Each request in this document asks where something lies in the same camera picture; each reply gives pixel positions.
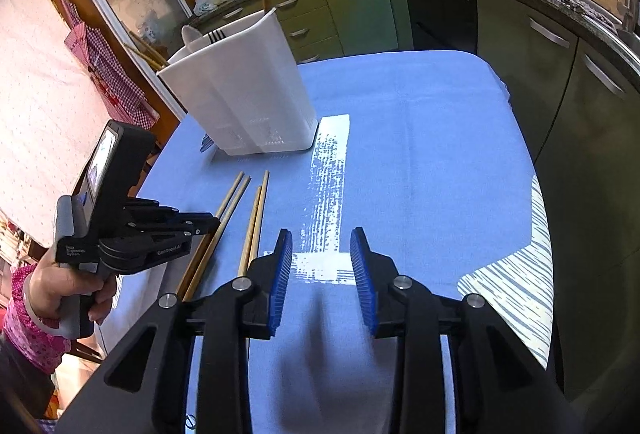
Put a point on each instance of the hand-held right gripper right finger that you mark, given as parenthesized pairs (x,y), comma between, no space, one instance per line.
(361,286)

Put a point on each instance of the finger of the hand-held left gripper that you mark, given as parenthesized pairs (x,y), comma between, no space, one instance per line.
(155,254)
(175,215)

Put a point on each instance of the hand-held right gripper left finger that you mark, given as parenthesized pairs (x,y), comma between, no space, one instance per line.
(281,286)

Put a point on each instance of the white utensil holder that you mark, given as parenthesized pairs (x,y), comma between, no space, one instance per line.
(240,83)

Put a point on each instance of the white spoon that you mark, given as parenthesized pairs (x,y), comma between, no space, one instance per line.
(191,36)

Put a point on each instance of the person's left forearm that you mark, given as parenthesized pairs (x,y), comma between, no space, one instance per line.
(30,344)

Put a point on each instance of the person's left hand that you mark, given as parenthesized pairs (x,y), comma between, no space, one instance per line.
(47,291)

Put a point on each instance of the white dotted curtain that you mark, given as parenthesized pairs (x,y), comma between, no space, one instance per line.
(45,113)

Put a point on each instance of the red checkered apron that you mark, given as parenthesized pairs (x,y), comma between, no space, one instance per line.
(107,58)

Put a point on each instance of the blue star-patterned tablecloth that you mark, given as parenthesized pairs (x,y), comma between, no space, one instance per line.
(425,153)

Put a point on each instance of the green base cabinets with drawers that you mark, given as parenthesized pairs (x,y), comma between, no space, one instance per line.
(345,8)

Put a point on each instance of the green sink base cabinets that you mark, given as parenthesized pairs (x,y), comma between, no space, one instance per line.
(575,78)

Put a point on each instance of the grey dish cloth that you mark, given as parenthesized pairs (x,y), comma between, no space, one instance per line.
(587,8)

